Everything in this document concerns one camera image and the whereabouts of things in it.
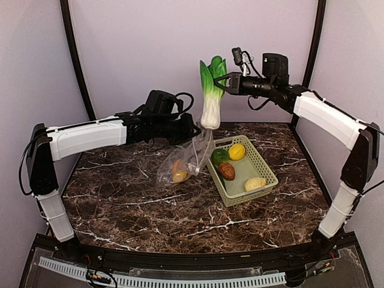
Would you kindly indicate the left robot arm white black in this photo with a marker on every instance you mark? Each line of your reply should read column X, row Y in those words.
column 49, row 145

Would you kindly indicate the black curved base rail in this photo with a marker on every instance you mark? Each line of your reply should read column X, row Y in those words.
column 341, row 265

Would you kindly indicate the pale green plastic basket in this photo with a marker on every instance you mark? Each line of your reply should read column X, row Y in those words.
column 252, row 177

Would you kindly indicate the green white bok choy toy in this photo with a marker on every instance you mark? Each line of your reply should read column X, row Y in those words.
column 212, row 95

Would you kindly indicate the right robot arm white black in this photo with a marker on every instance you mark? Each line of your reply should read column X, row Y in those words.
column 360, row 138

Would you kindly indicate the yellow lemon toy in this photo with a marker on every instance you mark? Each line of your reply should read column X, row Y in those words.
column 236, row 152

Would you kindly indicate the pale yellow walnut toy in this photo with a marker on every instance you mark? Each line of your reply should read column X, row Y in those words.
column 254, row 183

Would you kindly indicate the green pepper toy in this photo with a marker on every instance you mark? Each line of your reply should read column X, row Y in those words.
column 219, row 156

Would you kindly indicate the black frame post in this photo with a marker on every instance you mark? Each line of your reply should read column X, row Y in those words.
column 74, row 54
column 315, row 41

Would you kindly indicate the orange yellow toy food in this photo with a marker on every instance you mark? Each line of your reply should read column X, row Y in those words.
column 179, row 171

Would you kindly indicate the right black frame post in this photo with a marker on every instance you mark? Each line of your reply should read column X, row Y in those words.
column 315, row 41

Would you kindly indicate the left black frame post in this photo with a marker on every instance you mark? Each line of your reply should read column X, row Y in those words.
column 74, row 54

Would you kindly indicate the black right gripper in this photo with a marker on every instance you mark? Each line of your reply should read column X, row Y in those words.
column 235, row 83

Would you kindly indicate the white slotted cable duct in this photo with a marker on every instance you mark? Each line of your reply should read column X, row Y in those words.
column 139, row 277

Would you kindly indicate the clear zip top bag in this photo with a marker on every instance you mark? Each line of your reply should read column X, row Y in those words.
column 195, row 153

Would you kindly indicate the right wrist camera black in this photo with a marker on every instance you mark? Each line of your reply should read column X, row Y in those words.
column 275, row 65

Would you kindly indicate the dark green cucumber toy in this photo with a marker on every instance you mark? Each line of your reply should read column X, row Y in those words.
column 220, row 177

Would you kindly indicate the brown mushroom toy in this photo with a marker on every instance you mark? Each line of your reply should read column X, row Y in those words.
column 227, row 171

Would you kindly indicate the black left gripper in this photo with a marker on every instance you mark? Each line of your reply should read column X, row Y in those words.
column 189, row 134

